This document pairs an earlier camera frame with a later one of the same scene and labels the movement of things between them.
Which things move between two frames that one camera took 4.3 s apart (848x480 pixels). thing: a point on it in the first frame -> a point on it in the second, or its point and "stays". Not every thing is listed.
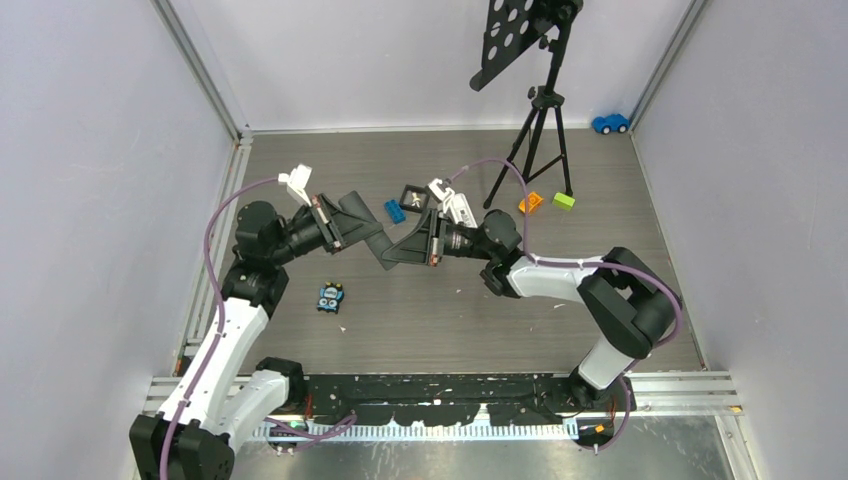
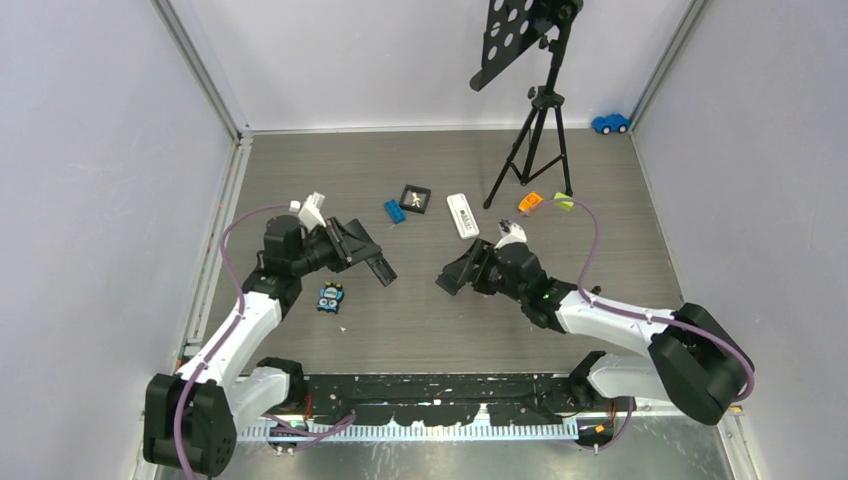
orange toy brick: (534, 202) stays
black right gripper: (416, 249) -> (481, 253)
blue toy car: (610, 123) stays
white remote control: (463, 211) stays
